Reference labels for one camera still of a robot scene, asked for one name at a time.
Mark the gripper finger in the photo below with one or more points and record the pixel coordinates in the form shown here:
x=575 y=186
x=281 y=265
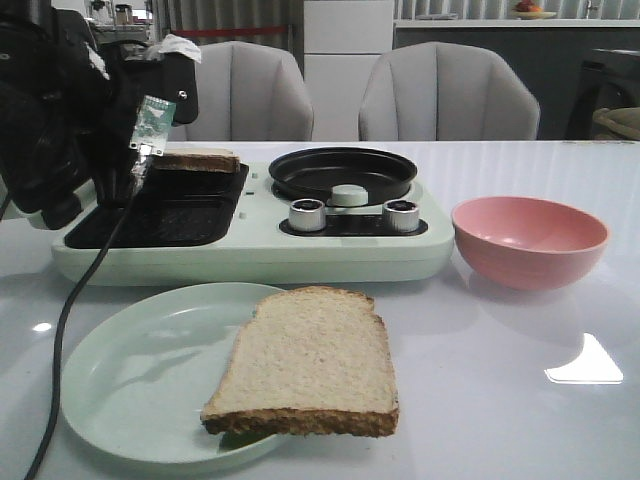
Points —
x=180 y=86
x=111 y=173

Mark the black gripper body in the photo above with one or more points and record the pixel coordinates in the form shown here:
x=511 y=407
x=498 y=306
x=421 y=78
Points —
x=128 y=81

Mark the breakfast maker hinged lid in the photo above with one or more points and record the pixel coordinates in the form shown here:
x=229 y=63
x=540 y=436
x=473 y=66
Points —
x=60 y=205

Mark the bread slice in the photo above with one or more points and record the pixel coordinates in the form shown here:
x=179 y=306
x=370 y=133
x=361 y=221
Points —
x=211 y=160
x=313 y=360

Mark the pink plastic bowl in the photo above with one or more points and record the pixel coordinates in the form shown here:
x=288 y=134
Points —
x=528 y=243

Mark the mint green breakfast maker base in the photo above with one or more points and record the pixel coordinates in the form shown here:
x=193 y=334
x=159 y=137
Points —
x=195 y=227

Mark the green circuit board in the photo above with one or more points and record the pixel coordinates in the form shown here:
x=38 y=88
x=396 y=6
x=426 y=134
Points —
x=152 y=126

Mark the left grey upholstered chair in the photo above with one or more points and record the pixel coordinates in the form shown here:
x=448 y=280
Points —
x=248 y=92

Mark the grey upholstered chair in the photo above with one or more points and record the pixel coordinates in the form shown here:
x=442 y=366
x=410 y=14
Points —
x=438 y=91
x=248 y=92

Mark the red barrier tape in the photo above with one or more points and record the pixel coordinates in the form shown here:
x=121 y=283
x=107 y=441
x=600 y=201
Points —
x=233 y=32

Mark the black round frying pan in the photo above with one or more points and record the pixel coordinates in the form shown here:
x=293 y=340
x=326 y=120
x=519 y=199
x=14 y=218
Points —
x=313 y=173

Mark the white cabinet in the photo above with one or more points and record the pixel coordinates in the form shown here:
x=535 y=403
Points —
x=342 y=41

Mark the left silver control knob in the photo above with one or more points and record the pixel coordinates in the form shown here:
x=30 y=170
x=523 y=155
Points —
x=307 y=215

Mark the silver control knob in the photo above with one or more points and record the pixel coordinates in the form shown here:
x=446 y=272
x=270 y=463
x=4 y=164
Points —
x=307 y=215
x=401 y=216

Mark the mint green round plate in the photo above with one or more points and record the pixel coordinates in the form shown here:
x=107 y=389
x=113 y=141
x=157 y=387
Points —
x=133 y=388

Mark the right grey upholstered chair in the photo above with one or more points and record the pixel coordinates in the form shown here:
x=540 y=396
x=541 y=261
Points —
x=438 y=91

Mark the right silver control knob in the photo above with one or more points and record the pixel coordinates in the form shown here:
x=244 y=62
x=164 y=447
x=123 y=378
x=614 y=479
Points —
x=401 y=216

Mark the fruit plate on counter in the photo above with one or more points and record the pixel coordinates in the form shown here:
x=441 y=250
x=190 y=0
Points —
x=529 y=10

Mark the dark grey kitchen counter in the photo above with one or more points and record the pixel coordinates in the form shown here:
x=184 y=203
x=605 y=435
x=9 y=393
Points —
x=572 y=67

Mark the beige cushion at right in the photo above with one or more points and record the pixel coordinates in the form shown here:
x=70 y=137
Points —
x=620 y=122

